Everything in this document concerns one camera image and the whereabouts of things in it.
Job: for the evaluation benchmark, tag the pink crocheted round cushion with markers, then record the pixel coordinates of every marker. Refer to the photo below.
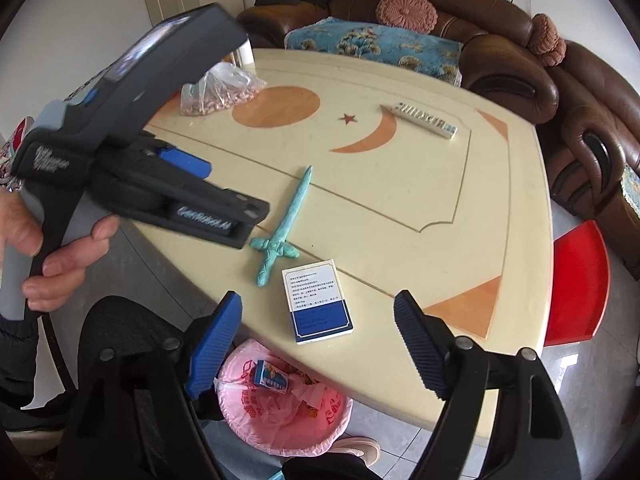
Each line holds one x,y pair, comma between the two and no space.
547,37
406,10

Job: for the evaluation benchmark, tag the blue floral cushion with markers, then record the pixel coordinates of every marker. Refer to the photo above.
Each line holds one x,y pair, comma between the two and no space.
380,45

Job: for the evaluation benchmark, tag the blue and white box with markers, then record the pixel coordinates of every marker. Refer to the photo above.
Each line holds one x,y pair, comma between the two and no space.
320,305

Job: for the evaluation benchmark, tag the white remote control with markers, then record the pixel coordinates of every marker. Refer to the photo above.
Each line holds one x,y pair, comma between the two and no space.
420,119

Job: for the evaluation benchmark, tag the person's left hand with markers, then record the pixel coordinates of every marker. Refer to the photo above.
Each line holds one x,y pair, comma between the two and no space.
65,265

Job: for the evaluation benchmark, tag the red plastic stool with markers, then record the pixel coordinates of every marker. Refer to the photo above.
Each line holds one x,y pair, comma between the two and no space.
575,285

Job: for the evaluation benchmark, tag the small blue carton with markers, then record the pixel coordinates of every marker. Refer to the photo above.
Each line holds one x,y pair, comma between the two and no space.
272,375

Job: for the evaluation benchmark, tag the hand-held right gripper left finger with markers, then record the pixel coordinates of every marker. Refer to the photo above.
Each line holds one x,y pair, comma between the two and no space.
215,350

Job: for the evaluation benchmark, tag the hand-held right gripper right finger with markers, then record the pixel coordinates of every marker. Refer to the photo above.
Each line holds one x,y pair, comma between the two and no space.
420,345

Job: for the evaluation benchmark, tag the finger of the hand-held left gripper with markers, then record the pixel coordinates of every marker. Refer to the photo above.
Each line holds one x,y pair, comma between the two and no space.
185,162
210,212

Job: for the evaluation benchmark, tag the brown leather sofa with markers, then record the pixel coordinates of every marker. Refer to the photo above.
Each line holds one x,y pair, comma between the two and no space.
505,45

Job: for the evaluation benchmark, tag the white shoe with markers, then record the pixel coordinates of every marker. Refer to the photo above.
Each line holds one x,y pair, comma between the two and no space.
357,450

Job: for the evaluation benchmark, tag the teal toy sword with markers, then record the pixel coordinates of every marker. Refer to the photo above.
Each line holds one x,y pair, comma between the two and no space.
285,225

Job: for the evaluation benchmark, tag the cream inlaid table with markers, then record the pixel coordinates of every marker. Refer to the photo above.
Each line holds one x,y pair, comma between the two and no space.
400,185

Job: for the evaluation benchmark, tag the trash bin with pink bag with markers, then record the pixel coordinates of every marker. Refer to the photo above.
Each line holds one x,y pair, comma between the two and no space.
280,425

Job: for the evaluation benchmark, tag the clear bag of peanuts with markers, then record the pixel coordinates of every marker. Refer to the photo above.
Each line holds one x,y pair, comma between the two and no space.
220,90

